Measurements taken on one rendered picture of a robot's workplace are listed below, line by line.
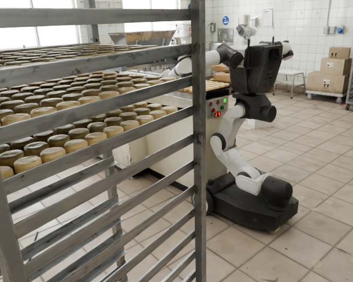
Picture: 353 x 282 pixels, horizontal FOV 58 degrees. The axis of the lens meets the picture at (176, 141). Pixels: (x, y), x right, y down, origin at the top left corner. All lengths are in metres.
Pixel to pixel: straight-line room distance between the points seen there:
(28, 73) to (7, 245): 0.29
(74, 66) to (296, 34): 6.20
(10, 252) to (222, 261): 1.63
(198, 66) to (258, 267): 1.46
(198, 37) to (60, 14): 0.41
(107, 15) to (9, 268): 0.51
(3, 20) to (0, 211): 0.30
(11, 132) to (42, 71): 0.12
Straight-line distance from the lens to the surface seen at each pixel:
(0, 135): 0.60
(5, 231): 0.62
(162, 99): 2.64
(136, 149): 2.94
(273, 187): 2.27
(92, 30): 1.23
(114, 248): 0.86
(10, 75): 0.59
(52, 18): 0.63
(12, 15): 0.60
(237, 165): 2.40
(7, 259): 0.64
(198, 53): 0.93
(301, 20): 6.67
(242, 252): 2.19
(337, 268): 2.23
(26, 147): 0.76
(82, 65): 0.67
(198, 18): 0.92
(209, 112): 2.39
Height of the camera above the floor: 1.40
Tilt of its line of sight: 21 degrees down
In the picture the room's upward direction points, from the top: 2 degrees counter-clockwise
